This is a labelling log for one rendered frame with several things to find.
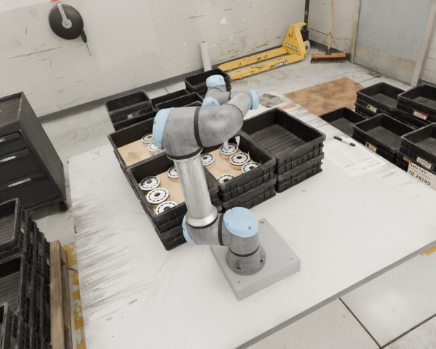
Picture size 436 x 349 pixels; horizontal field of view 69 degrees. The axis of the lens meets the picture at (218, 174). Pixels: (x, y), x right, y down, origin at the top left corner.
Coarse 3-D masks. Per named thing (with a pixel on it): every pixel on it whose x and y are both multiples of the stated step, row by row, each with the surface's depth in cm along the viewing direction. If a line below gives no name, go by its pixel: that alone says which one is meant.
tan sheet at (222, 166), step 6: (216, 150) 173; (216, 156) 168; (216, 162) 165; (222, 162) 164; (228, 162) 163; (210, 168) 161; (216, 168) 161; (222, 168) 160; (228, 168) 159; (216, 174) 157; (222, 174) 156; (234, 174) 155
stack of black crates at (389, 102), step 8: (368, 88) 278; (376, 88) 282; (384, 88) 281; (392, 88) 273; (360, 96) 274; (368, 96) 265; (376, 96) 284; (384, 96) 282; (392, 96) 276; (360, 104) 277; (368, 104) 267; (376, 104) 260; (384, 104) 252; (392, 104) 270; (360, 112) 280; (368, 112) 270; (376, 112) 263; (384, 112) 255; (392, 112) 250
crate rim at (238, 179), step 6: (246, 138) 160; (252, 144) 156; (264, 150) 150; (270, 156) 146; (270, 162) 142; (204, 168) 145; (258, 168) 140; (264, 168) 142; (240, 174) 138; (246, 174) 139; (252, 174) 140; (216, 180) 138; (228, 180) 137; (234, 180) 136; (240, 180) 138; (222, 186) 135; (228, 186) 137
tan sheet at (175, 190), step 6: (162, 174) 163; (162, 180) 159; (168, 180) 158; (162, 186) 155; (168, 186) 155; (174, 186) 154; (180, 186) 153; (174, 192) 151; (180, 192) 150; (174, 198) 147; (180, 198) 147
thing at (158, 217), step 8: (152, 160) 157; (128, 168) 154; (208, 176) 141; (136, 184) 143; (216, 184) 136; (216, 192) 135; (144, 200) 134; (168, 208) 128; (176, 208) 128; (152, 216) 126; (160, 216) 126
